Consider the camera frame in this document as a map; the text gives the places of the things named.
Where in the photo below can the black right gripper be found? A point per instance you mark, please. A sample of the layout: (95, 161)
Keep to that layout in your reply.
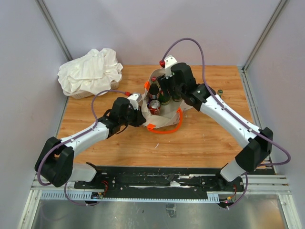
(166, 82)

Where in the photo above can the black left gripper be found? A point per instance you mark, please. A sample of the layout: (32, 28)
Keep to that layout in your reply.
(140, 119)

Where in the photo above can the white canvas tote bag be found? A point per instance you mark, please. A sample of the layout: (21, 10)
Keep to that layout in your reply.
(169, 114)

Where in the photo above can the green glass bottle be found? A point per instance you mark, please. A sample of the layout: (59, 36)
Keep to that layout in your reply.
(164, 97)
(175, 97)
(220, 92)

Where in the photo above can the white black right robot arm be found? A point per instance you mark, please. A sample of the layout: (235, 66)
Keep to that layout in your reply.
(255, 142)

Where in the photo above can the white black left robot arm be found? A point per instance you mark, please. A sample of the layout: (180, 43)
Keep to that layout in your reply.
(55, 165)

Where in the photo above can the purple soda can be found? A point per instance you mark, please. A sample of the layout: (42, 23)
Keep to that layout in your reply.
(147, 101)

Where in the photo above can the red soda can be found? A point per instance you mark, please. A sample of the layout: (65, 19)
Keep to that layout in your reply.
(154, 107)

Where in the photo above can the glass cola bottle red cap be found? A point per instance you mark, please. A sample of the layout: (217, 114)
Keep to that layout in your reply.
(154, 91)

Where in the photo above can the crumpled white cloth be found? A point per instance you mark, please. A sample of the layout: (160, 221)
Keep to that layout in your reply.
(92, 73)

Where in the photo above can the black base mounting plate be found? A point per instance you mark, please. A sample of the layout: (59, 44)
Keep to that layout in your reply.
(206, 179)

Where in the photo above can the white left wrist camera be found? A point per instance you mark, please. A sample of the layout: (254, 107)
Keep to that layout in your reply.
(134, 100)

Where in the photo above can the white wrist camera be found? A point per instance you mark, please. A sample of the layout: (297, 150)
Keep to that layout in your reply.
(169, 62)
(134, 100)

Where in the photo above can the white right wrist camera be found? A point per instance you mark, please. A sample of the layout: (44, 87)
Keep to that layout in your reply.
(169, 62)

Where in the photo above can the grey slotted cable duct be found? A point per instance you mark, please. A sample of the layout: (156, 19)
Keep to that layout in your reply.
(165, 195)

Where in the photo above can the aluminium frame post left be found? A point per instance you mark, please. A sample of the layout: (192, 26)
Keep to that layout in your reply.
(54, 29)

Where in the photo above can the aluminium frame post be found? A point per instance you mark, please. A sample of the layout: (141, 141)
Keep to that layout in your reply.
(267, 29)
(54, 29)

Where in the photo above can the aluminium frame post right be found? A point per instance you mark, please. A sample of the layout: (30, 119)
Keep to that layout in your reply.
(267, 29)

